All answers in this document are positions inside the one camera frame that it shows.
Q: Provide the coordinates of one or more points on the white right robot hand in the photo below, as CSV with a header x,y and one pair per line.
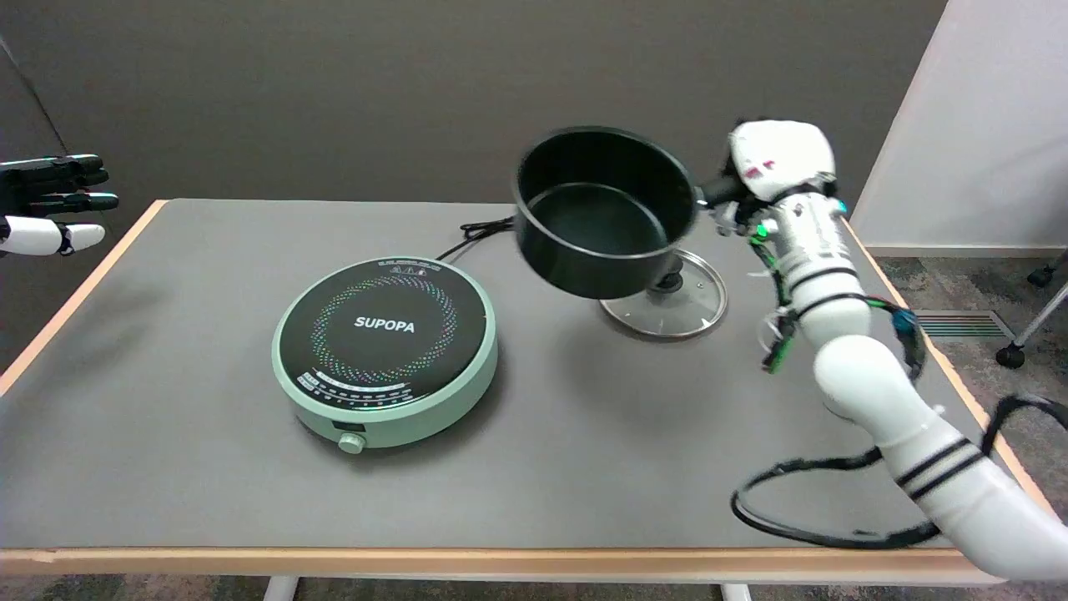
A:
x,y
780,154

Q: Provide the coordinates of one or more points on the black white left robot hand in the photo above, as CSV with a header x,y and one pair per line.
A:
x,y
42,236

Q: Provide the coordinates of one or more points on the metal floor vent grille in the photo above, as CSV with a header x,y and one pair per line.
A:
x,y
959,325

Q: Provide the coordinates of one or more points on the white table leg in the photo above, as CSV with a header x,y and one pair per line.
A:
x,y
736,592
280,588

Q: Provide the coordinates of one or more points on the glass pot lid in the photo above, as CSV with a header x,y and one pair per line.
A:
x,y
688,305

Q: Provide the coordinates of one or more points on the grey wheeled chair base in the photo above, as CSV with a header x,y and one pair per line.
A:
x,y
1035,330

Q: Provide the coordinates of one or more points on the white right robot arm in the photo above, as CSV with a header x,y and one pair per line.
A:
x,y
868,380

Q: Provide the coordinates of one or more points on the green round induction stove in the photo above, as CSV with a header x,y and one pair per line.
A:
x,y
384,334

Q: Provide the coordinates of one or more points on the black soup pot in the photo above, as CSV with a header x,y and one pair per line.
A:
x,y
601,221

